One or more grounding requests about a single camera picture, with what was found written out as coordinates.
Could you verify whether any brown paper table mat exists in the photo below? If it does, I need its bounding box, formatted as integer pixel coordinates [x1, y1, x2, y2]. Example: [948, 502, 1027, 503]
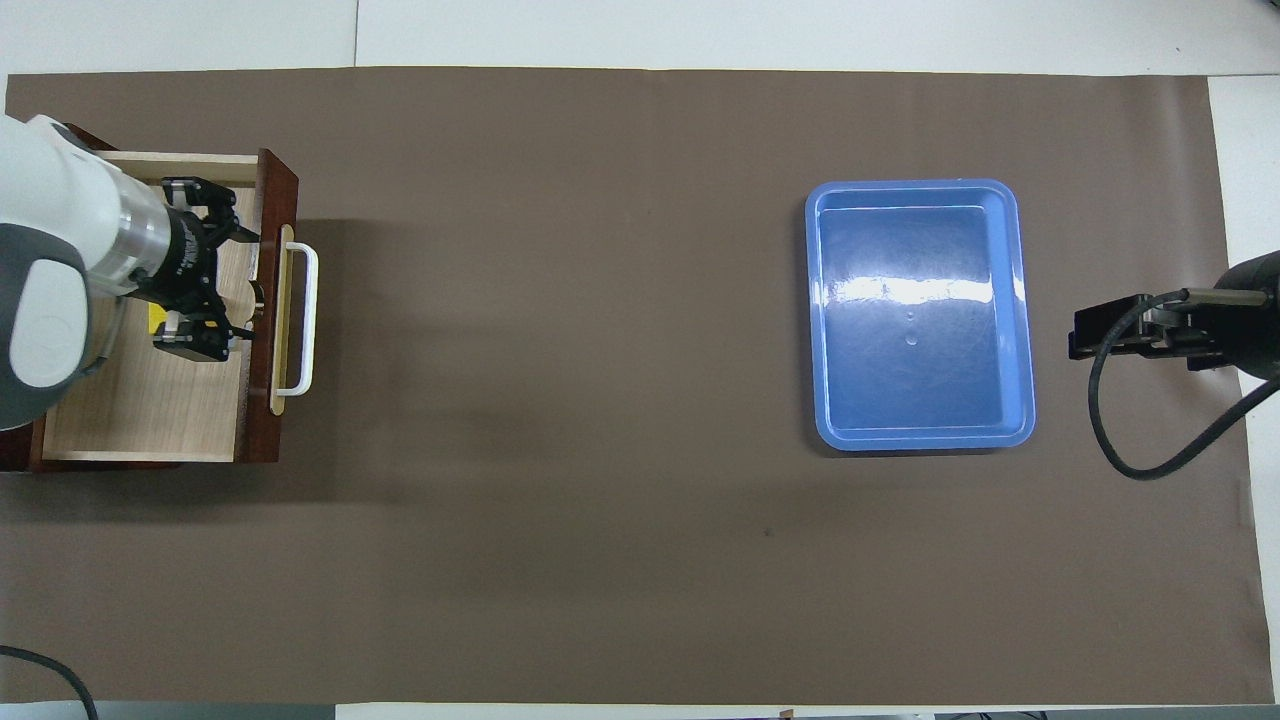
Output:
[0, 66, 1276, 706]

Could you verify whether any blue plastic tray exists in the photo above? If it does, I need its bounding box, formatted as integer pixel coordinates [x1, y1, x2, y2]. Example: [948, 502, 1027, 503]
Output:
[805, 179, 1037, 452]

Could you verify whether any wooden drawer with dark front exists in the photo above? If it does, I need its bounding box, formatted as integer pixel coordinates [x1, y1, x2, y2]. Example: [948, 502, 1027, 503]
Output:
[40, 147, 301, 466]

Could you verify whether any white drawer handle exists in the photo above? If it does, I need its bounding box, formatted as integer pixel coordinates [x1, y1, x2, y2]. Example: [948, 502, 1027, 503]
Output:
[275, 243, 320, 398]

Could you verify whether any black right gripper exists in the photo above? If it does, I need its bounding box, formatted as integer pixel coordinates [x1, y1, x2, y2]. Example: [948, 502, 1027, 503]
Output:
[1068, 292, 1231, 373]

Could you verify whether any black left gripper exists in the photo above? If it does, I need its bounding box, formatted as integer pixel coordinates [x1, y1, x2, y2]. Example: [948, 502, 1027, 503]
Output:
[130, 177, 263, 363]

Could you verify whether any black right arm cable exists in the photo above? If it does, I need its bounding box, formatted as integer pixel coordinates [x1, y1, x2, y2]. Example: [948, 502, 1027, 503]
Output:
[1088, 288, 1280, 481]

